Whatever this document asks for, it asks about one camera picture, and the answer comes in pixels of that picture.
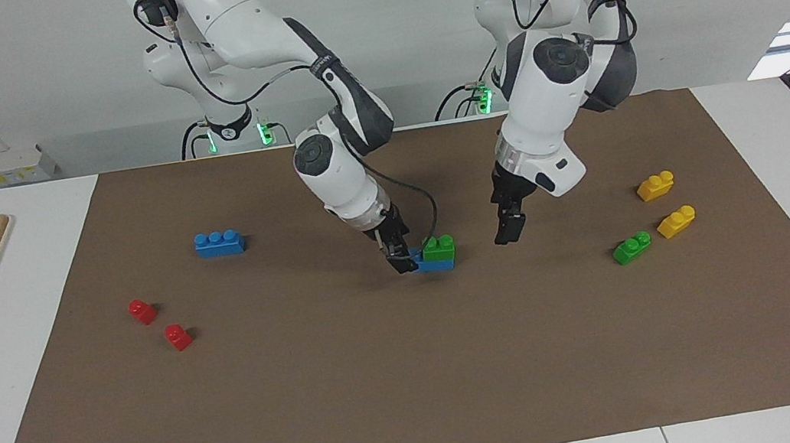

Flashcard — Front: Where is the green two-stud toy block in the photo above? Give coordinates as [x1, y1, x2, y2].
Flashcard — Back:
[609, 229, 656, 268]
[419, 233, 459, 265]

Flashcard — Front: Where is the blue three-stud toy block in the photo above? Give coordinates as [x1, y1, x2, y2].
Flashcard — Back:
[193, 226, 248, 261]
[410, 243, 457, 276]

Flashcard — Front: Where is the yellow two-stud toy block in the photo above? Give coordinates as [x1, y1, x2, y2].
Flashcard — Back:
[654, 203, 700, 242]
[634, 168, 677, 204]

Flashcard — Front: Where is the red one-stud toy block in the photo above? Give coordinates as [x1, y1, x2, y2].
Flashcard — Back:
[162, 321, 196, 355]
[126, 295, 160, 328]

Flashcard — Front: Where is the brown table mat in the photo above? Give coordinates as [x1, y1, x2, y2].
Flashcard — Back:
[0, 72, 790, 443]

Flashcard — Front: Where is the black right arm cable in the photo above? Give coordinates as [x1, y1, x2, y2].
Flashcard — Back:
[132, 0, 444, 286]

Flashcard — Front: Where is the black base cable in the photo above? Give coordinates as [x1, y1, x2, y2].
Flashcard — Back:
[177, 118, 220, 161]
[426, 47, 507, 123]

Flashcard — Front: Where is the white wall socket box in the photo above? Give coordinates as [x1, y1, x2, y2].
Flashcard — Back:
[0, 141, 60, 189]

